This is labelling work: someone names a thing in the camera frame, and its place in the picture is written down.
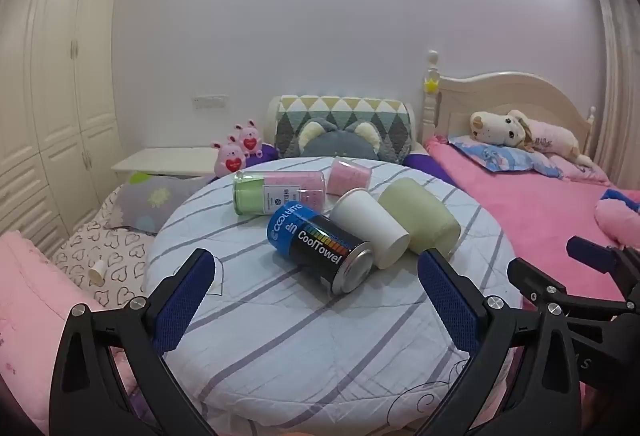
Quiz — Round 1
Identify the blue cartoon pillow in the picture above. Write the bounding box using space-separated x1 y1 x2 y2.
448 136 562 178

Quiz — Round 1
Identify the cream wooden headboard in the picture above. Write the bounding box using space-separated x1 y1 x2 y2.
421 50 596 154

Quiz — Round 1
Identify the purple cushion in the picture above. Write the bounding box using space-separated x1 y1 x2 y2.
404 152 457 187

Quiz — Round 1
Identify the blue black CoolTowel can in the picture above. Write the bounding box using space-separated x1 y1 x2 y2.
267 201 374 295

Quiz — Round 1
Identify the pink green labelled can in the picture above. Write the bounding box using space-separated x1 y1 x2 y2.
232 170 326 215

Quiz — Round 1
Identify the wall socket panel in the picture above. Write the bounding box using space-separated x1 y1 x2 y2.
192 95 228 110

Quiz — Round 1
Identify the white paper cup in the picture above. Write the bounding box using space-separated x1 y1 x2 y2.
329 188 410 270

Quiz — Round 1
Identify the striped round table cloth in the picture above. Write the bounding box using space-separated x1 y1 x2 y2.
143 155 524 434

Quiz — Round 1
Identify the pink pig plush rear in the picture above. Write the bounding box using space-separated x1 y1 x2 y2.
235 120 264 159

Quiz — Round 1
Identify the grey flower pillow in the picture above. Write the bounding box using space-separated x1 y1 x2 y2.
108 172 209 236

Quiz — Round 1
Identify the heart pattern sheet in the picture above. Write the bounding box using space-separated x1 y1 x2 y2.
52 188 154 309

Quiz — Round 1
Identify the pink quilt on left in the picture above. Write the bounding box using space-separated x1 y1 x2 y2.
0 231 104 433

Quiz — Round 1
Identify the grey bear plush cushion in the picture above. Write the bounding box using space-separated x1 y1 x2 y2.
296 118 382 160

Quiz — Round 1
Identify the green matte cup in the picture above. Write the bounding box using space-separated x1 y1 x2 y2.
378 178 461 258

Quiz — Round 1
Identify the pink pig plush front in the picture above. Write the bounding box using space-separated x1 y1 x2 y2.
210 135 246 178

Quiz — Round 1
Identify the cream wardrobe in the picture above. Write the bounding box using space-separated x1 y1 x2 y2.
1 0 122 255

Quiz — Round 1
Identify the pink pig plush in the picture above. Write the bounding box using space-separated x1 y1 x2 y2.
210 135 246 178
235 120 264 159

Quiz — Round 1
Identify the white dog plush toy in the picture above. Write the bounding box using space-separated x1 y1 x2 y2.
470 110 593 167

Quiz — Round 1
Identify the small pink can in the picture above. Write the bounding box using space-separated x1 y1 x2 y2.
326 159 372 196

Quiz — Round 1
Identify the pink plush with blue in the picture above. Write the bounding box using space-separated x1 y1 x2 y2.
594 188 640 248

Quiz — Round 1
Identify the pink bed blanket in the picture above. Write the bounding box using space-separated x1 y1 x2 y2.
426 137 623 300

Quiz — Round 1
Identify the triangle pattern pillow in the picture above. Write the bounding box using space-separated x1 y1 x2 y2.
262 95 421 164

